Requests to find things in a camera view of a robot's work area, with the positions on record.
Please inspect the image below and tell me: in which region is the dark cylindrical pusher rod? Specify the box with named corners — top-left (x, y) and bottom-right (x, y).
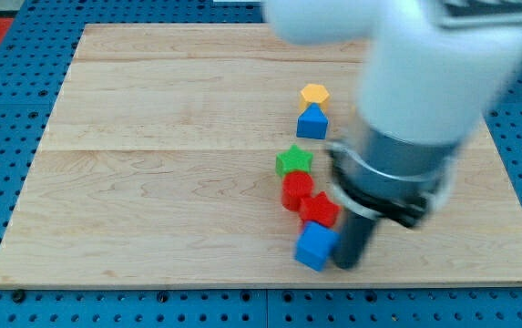
top-left (332, 210), bottom-right (377, 270)

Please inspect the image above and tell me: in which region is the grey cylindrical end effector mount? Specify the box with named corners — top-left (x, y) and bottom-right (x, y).
top-left (326, 117), bottom-right (459, 228)

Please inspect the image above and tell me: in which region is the blue cube block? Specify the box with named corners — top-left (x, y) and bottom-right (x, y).
top-left (294, 221), bottom-right (339, 272)

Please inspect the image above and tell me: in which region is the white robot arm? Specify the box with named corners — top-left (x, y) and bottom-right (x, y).
top-left (263, 0), bottom-right (522, 269)

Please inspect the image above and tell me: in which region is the red star block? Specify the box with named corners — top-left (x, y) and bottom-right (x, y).
top-left (298, 191), bottom-right (341, 228)

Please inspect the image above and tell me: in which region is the green star block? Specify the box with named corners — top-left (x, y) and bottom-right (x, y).
top-left (275, 144), bottom-right (313, 178)

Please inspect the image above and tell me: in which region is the red cylinder block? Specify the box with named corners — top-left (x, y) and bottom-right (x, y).
top-left (281, 170), bottom-right (314, 211)

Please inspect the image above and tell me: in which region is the blue triangle block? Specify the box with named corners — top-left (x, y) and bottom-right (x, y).
top-left (296, 103), bottom-right (329, 139)

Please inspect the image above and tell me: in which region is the yellow hexagon block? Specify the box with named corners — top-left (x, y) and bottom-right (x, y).
top-left (299, 84), bottom-right (331, 113)

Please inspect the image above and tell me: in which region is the wooden board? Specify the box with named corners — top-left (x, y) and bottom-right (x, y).
top-left (0, 24), bottom-right (522, 290)

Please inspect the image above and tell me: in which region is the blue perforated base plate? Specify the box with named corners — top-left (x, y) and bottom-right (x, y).
top-left (0, 0), bottom-right (522, 327)

